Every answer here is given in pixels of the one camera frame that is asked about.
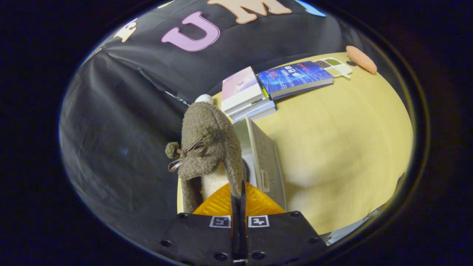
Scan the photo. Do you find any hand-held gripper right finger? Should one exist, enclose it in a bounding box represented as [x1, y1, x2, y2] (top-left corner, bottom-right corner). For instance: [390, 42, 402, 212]
[240, 181, 328, 266]

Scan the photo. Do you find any dark object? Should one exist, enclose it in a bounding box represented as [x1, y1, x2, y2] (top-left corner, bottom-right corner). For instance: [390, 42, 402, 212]
[395, 173, 406, 201]

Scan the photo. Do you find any pink book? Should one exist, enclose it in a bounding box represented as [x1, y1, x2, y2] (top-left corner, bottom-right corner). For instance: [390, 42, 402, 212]
[221, 66, 265, 112]

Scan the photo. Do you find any orange oval pad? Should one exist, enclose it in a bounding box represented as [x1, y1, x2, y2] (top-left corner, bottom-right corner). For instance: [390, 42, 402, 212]
[346, 45, 378, 74]

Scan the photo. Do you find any cream storage box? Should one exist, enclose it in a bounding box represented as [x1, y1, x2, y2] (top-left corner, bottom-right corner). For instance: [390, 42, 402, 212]
[232, 116, 288, 212]

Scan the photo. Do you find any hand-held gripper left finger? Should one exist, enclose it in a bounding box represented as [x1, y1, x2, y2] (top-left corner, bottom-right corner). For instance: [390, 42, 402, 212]
[160, 182, 240, 266]

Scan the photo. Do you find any black backdrop cloth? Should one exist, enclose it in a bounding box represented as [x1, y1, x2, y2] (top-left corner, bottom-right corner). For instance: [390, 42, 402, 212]
[59, 0, 407, 242]

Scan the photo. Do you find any white divided seasoning tray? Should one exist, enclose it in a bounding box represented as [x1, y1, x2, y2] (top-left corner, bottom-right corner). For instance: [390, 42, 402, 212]
[313, 57, 353, 79]

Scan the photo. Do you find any grey book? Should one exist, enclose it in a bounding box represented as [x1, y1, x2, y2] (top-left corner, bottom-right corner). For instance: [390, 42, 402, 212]
[229, 98, 278, 123]

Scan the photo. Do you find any blue book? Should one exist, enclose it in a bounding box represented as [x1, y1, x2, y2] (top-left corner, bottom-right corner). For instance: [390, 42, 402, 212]
[258, 61, 334, 100]

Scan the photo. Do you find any brown fuzzy shoe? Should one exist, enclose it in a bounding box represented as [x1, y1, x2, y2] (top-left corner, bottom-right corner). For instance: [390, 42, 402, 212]
[165, 102, 247, 214]

